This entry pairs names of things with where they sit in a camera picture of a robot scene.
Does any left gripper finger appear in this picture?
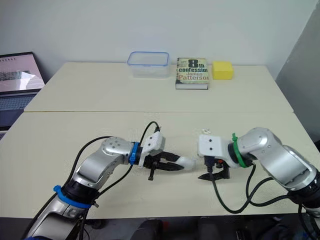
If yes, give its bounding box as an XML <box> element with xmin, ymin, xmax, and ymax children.
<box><xmin>157</xmin><ymin>161</ymin><xmax>185</xmax><ymax>172</ymax></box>
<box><xmin>160</xmin><ymin>151</ymin><xmax>182</xmax><ymax>163</ymax></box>

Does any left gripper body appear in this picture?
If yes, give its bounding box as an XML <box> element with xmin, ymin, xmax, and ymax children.
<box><xmin>143</xmin><ymin>154</ymin><xmax>164</xmax><ymax>181</ymax></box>

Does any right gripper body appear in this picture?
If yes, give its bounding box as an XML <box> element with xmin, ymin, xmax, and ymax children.
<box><xmin>203</xmin><ymin>155</ymin><xmax>231</xmax><ymax>180</ymax></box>

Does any white earbud case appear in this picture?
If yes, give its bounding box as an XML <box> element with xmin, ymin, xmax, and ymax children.
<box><xmin>175</xmin><ymin>156</ymin><xmax>197</xmax><ymax>173</ymax></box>

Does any robot body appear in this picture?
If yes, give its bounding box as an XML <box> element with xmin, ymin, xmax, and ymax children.
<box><xmin>82</xmin><ymin>215</ymin><xmax>302</xmax><ymax>240</ymax></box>

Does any paperback book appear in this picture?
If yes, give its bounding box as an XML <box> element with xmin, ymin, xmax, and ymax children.
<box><xmin>174</xmin><ymin>57</ymin><xmax>210</xmax><ymax>91</ymax></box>

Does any clear container with blue rim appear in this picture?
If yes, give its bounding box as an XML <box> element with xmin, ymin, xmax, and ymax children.
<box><xmin>126</xmin><ymin>51</ymin><xmax>170</xmax><ymax>79</ymax></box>

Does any yellow sponge block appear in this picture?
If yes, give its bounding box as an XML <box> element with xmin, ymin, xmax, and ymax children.
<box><xmin>211</xmin><ymin>60</ymin><xmax>235</xmax><ymax>81</ymax></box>

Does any laptop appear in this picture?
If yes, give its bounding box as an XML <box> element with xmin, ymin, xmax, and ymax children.
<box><xmin>0</xmin><ymin>51</ymin><xmax>47</xmax><ymax>132</ymax></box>

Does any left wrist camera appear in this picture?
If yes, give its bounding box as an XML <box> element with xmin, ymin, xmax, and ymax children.
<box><xmin>136</xmin><ymin>132</ymin><xmax>167</xmax><ymax>168</ymax></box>

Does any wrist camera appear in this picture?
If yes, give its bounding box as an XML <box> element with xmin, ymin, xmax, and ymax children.
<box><xmin>196</xmin><ymin>134</ymin><xmax>230</xmax><ymax>160</ymax></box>
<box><xmin>136</xmin><ymin>132</ymin><xmax>167</xmax><ymax>168</ymax></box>

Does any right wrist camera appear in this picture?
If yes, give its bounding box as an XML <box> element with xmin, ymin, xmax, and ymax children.
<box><xmin>196</xmin><ymin>134</ymin><xmax>230</xmax><ymax>160</ymax></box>

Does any black cable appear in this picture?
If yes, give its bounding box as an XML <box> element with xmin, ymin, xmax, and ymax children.
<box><xmin>209</xmin><ymin>161</ymin><xmax>305</xmax><ymax>215</ymax></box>
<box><xmin>67</xmin><ymin>121</ymin><xmax>163</xmax><ymax>209</ymax></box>

